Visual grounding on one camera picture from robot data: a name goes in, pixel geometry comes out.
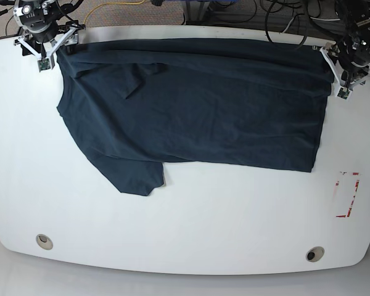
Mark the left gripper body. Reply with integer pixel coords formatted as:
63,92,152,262
312,44,370,93

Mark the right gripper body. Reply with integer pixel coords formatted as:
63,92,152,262
14,23,86,61

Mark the dark navy t-shirt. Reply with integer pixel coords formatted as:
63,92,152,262
57,39,334,196

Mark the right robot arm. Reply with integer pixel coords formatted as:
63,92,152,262
13,0,85,71

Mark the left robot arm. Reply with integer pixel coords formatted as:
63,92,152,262
296,1,370,99

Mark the red tape rectangle marking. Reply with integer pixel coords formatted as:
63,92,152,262
332,171,361,218

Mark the right table grommet hole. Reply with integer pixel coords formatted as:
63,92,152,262
306,246,325,263

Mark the table grommet hole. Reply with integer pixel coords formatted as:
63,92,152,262
36,234,53,250
306,246,325,263

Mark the left table grommet hole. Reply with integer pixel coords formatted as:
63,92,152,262
36,234,53,250

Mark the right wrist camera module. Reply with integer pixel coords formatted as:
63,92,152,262
38,57,55,72

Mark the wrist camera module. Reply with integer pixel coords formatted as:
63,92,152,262
335,87,352,100
38,57,55,72

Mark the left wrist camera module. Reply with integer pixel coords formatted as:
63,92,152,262
335,87,352,100

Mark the yellow cable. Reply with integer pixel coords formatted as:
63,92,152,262
83,0,146,26

